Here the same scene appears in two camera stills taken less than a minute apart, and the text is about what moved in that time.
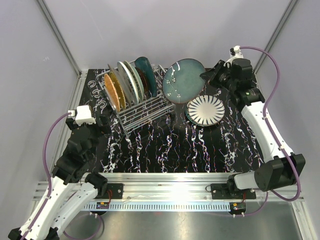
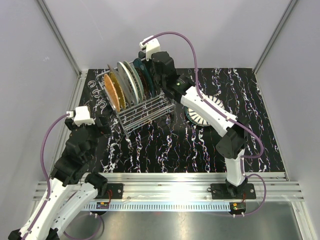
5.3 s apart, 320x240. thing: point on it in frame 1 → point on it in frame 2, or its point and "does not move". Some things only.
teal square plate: x=142 y=63 does not move
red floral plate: x=144 y=81 does not move
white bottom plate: x=123 y=69 does not move
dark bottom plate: x=182 y=82 → x=142 y=56
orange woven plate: x=112 y=91 does not move
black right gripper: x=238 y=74 → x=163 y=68
